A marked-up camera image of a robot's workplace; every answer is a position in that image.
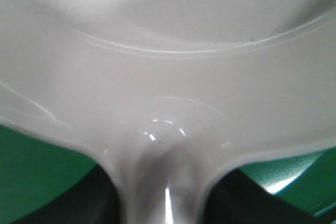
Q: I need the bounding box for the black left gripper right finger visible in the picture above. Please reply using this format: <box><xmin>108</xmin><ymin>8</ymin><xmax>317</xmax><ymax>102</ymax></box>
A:
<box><xmin>204</xmin><ymin>169</ymin><xmax>335</xmax><ymax>223</ymax></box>

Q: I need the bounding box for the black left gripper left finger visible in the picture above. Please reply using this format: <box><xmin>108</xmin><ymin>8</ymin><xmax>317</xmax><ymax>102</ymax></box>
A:
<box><xmin>5</xmin><ymin>165</ymin><xmax>121</xmax><ymax>223</ymax></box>

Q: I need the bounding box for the pink plastic dustpan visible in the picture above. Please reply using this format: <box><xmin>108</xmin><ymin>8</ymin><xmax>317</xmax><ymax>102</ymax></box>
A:
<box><xmin>1</xmin><ymin>0</ymin><xmax>335</xmax><ymax>223</ymax></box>

